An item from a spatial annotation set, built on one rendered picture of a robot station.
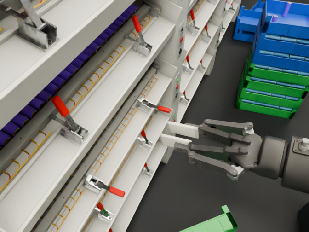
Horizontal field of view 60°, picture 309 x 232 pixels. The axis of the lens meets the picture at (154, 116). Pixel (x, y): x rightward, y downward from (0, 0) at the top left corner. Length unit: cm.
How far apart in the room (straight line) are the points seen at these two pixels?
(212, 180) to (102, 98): 85
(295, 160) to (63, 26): 40
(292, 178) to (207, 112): 106
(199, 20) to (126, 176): 69
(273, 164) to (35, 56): 40
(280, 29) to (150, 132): 70
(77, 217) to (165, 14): 54
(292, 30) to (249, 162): 86
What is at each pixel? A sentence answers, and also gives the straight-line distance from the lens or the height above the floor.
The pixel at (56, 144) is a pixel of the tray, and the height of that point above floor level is 74.
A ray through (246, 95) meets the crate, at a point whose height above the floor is 11.
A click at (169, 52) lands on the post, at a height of 64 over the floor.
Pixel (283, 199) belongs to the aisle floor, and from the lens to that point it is 134.
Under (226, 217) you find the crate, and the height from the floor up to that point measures 20.
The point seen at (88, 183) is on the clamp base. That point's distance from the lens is 64.
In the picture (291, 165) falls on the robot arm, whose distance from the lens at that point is 49.
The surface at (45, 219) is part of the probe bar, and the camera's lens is 61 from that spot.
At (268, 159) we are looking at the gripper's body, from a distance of 50.
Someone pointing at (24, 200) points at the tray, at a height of 74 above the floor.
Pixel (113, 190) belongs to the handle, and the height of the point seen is 57.
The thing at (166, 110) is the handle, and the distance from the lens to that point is 74.
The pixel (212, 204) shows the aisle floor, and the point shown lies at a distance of 123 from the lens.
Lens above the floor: 112
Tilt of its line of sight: 49 degrees down
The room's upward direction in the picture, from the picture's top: straight up
